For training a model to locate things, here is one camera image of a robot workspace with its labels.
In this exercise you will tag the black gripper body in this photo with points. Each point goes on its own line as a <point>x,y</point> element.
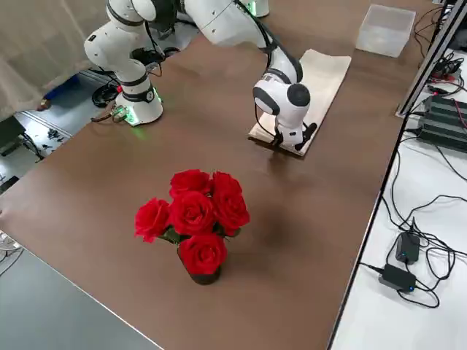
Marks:
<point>278,134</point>

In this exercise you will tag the red artificial rose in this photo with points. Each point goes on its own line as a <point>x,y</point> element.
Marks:
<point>202,255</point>
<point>151,218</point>
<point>226,184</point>
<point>189,182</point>
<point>191,213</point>
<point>231,211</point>

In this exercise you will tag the cream curtain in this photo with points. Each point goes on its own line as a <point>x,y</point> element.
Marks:
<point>36,43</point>

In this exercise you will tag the black finned power supply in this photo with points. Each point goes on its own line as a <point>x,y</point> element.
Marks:
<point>443,124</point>

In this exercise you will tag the blue plastic crate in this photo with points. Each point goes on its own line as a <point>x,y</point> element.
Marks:
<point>62,85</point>

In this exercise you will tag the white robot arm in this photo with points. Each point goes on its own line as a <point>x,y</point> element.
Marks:
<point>261,7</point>
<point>109,47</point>

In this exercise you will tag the clear plastic box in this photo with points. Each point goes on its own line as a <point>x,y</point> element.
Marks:
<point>383,36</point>

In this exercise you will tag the cream tablecloth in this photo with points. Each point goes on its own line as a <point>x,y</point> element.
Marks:
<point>328,80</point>

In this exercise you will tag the green rose leaf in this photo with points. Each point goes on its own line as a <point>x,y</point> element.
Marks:
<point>230,232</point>
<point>173,235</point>

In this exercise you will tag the black power adapter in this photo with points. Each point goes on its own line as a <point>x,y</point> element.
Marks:
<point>397,278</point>
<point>406,248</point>

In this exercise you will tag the aluminium frame post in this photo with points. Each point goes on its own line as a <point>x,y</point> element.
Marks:
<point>427,65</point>

